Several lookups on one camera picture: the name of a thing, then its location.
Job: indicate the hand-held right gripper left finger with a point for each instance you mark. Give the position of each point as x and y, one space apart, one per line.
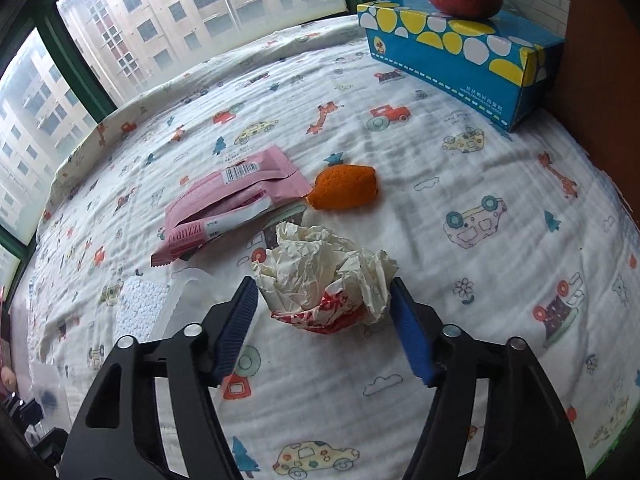
237 320

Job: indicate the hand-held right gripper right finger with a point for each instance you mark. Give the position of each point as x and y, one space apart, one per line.
410 330

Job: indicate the white paper wrapper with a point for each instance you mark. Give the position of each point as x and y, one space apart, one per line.
320 270

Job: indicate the printed cartoon blanket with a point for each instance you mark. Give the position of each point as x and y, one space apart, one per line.
450 285

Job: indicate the clear square plastic container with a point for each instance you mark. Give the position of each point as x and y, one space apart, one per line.
142 305

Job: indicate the pink snack wrapper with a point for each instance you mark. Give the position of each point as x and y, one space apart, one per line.
240 185

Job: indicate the orange peel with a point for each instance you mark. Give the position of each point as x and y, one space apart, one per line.
342 185

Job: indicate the blue spotted tissue box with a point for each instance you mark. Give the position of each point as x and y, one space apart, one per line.
450 75

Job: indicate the apartment building outside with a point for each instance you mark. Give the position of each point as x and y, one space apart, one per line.
175 20

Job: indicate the brown wooden cabinet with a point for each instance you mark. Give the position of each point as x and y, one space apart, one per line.
610 60

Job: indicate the green window frame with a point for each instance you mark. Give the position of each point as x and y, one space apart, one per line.
80 70

